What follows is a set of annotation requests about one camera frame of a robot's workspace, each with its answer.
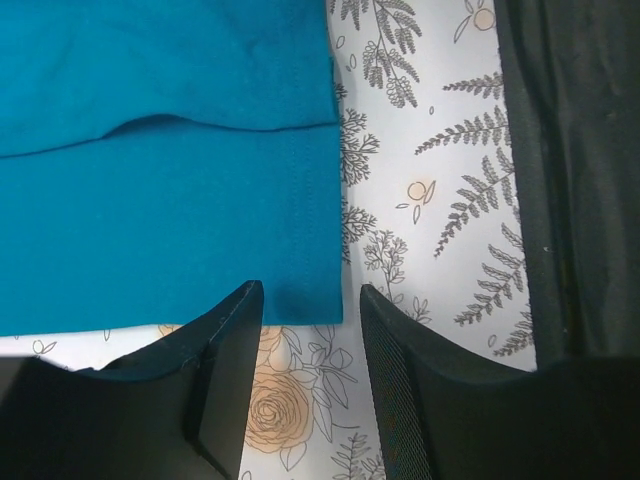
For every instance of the blue t shirt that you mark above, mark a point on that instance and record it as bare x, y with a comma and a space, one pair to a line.
157, 154

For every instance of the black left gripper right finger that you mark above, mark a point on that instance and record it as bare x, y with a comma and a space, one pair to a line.
444, 412

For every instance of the floral patterned table cloth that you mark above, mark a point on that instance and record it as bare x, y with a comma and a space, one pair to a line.
429, 217

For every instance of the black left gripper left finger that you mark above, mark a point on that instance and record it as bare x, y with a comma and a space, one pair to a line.
174, 409

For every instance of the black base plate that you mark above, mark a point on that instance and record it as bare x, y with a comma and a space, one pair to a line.
571, 72

